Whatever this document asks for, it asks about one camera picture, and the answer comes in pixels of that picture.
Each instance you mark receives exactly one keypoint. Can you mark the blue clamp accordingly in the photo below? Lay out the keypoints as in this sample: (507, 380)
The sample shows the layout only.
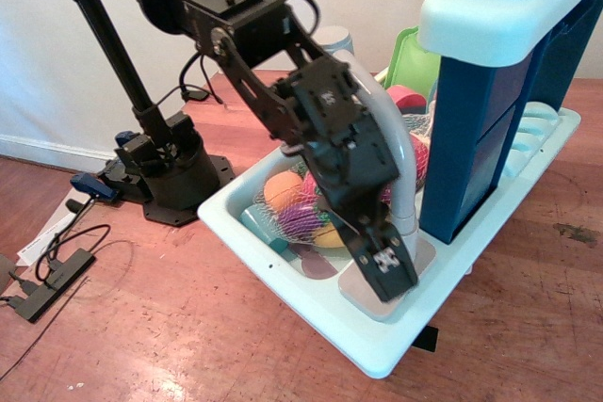
(89, 184)

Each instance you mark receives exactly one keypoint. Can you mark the pink toy bowl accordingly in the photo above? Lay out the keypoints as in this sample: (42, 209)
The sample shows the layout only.
(407, 100)

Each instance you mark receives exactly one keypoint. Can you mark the net bag of toy fruit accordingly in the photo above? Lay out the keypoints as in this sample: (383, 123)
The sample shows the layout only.
(288, 200)

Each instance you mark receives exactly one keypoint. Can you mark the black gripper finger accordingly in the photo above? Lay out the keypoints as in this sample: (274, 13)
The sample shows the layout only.
(385, 263)

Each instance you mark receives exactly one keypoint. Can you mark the black tape piece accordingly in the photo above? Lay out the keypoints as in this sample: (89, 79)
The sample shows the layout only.
(427, 339)

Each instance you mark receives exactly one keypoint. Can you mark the blue toy shelf unit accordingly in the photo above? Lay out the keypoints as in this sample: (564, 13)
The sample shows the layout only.
(494, 55)

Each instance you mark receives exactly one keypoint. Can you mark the green toy cutting board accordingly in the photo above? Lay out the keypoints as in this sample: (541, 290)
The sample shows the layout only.
(411, 65)

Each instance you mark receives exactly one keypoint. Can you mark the white paper sheet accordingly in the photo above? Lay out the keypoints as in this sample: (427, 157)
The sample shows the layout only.
(31, 252)

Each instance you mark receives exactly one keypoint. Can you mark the grey toy faucet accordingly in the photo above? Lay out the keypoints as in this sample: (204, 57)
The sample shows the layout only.
(347, 90)

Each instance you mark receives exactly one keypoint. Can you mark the purple toy piece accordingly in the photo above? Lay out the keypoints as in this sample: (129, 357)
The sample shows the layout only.
(313, 264)

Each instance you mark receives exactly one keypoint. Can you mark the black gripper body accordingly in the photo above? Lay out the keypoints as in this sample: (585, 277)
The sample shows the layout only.
(351, 169)

